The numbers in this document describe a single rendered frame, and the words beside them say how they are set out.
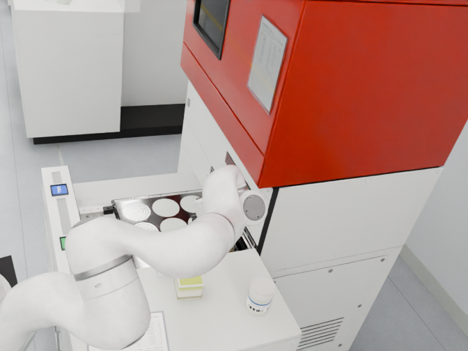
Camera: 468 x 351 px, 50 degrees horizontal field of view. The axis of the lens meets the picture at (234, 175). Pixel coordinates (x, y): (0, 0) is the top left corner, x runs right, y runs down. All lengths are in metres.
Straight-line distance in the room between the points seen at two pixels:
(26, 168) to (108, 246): 2.73
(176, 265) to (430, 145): 1.18
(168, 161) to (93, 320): 2.80
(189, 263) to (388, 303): 2.33
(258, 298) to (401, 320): 1.69
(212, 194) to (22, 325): 0.45
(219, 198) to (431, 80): 0.81
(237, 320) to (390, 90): 0.80
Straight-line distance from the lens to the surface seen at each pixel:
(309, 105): 1.41
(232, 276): 1.60
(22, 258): 2.96
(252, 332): 1.49
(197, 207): 1.38
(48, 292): 0.97
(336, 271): 2.05
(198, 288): 1.48
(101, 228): 0.86
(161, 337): 1.43
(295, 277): 1.94
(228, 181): 1.12
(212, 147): 1.97
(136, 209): 1.87
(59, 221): 1.74
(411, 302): 3.18
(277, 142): 1.43
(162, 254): 0.85
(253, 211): 1.18
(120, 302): 0.87
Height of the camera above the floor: 2.15
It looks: 37 degrees down
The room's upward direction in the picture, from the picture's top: 12 degrees clockwise
